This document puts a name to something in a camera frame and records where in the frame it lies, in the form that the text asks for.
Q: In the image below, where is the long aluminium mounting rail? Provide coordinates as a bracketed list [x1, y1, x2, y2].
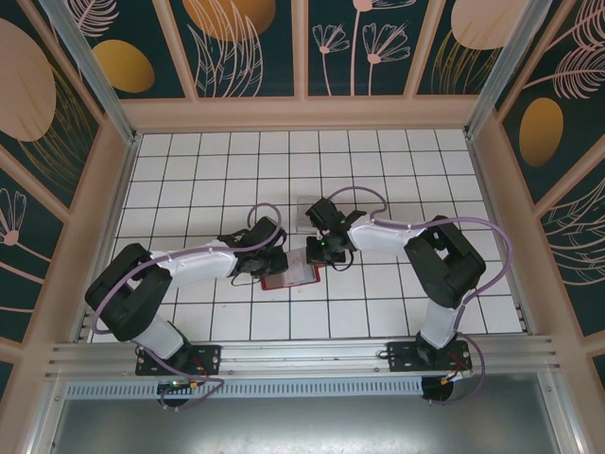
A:
[44, 334, 564, 380]

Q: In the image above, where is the red leather card holder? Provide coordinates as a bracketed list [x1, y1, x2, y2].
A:
[259, 264, 324, 291]

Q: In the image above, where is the white printed card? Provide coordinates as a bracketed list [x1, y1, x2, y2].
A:
[282, 249, 317, 287]

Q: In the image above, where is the grey metal panel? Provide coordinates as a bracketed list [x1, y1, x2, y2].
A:
[27, 395, 582, 454]

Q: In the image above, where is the clear acrylic card stand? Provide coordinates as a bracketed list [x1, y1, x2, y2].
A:
[295, 196, 327, 234]

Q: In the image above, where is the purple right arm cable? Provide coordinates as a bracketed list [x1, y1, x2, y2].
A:
[323, 185, 516, 407]

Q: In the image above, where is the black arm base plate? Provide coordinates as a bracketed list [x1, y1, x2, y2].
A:
[386, 340, 474, 374]
[135, 343, 223, 377]

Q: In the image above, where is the slotted grey cable duct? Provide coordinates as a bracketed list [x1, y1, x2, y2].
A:
[63, 376, 426, 399]

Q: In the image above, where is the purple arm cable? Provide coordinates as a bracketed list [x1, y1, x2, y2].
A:
[91, 201, 285, 411]
[323, 185, 516, 407]

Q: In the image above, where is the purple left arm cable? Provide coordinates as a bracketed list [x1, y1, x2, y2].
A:
[91, 201, 285, 411]

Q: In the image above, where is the aluminium frame post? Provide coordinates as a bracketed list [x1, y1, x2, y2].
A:
[38, 0, 139, 146]
[464, 0, 566, 139]

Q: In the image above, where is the aluminium table edge rail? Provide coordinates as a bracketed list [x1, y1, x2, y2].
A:
[78, 134, 139, 342]
[465, 134, 529, 335]

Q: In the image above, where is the small circuit board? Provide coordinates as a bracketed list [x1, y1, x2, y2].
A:
[158, 377, 199, 394]

